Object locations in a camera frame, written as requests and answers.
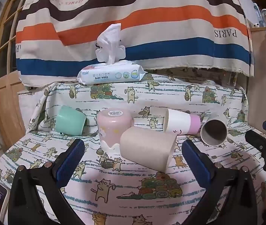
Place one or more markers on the baby wipes pack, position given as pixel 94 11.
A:
pixel 110 73

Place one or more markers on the wooden cabinet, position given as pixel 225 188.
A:
pixel 264 86

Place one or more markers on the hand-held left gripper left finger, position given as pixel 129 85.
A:
pixel 69 163

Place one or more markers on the beige cup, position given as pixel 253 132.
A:
pixel 144 146

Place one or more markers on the grey cup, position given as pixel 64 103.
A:
pixel 213 132

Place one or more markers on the white and pink cup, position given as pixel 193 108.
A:
pixel 179 121

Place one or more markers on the pink cup with white base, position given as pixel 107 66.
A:
pixel 113 127

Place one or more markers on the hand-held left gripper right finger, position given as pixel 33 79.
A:
pixel 199 166

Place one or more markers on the cat printed blanket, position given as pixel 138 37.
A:
pixel 133 192

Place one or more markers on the striped cloth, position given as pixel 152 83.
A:
pixel 161 16

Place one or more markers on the wooden door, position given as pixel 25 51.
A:
pixel 4 79

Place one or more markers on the mint green cup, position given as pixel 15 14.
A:
pixel 70 120

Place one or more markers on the white wet wipe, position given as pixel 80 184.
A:
pixel 109 43

